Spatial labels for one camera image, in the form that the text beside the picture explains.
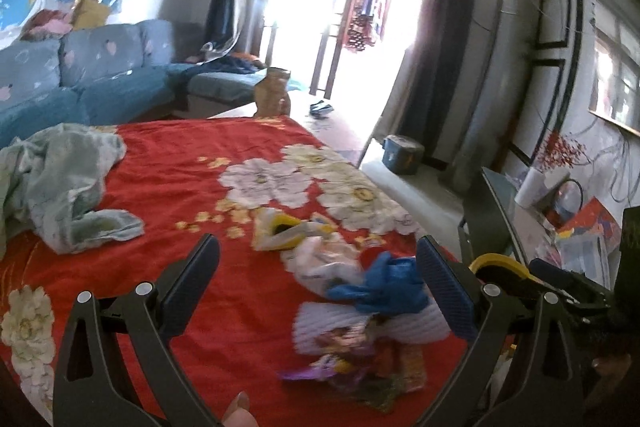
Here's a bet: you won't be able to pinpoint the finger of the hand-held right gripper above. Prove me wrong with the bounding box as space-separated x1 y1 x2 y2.
529 258 576 293

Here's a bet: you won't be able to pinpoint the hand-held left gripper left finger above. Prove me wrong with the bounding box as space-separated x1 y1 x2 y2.
52 233 223 427

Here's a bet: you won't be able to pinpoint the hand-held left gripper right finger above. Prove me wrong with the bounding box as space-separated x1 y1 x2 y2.
415 234 587 427

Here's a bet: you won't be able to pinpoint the yellow rimmed trash bin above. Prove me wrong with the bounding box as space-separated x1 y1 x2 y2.
469 253 541 290

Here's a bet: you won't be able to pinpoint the white quilted pad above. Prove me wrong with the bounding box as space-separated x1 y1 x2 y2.
292 302 453 355

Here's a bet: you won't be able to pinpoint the person's left hand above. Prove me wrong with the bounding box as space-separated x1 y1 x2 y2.
222 391 257 427

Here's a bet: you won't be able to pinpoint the clear bead organizer box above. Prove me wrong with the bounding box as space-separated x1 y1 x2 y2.
555 232 612 283

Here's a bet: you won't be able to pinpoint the red illustrated board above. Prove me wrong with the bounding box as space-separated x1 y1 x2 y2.
555 197 621 243

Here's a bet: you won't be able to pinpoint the glass topped side cabinet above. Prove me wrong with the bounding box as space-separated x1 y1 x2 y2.
460 167 621 288

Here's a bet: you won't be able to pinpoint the orange snack wrapper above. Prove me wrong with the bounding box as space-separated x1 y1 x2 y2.
375 347 426 393

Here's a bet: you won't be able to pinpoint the white paper roll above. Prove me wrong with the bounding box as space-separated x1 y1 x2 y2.
515 167 546 208

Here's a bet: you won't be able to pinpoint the red floral blanket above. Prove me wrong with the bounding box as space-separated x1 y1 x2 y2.
0 116 481 427

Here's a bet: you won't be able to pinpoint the yellow white plastic bag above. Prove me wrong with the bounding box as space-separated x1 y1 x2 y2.
252 207 331 253

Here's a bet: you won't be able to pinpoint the red artificial flowers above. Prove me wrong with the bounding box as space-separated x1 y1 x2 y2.
532 132 588 172

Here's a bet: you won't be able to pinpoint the grey storage bin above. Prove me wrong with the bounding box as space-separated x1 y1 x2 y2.
382 134 426 175

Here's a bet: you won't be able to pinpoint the purple snack wrapper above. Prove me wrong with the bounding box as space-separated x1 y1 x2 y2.
277 354 351 383

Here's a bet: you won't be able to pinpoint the light green crumpled cloth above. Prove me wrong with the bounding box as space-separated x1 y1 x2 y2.
0 123 146 258

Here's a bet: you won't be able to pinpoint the white standing air conditioner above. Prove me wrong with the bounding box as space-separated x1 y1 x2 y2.
452 0 541 180

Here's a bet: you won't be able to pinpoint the brown paper bag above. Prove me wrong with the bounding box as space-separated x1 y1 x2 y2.
254 67 293 118

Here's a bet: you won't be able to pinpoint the dark blue clothing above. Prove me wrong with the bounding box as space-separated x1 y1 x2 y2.
200 42 266 75

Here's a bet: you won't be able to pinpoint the blue patterned sofa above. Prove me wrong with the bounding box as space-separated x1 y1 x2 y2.
0 19 301 142

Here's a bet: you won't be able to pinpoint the pink clothes pile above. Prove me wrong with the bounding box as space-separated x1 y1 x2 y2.
20 9 76 42

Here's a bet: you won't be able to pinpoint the hanging laundry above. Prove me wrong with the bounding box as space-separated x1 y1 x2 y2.
345 0 393 52

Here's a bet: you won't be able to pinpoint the black handled basket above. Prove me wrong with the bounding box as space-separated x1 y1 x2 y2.
555 179 587 219

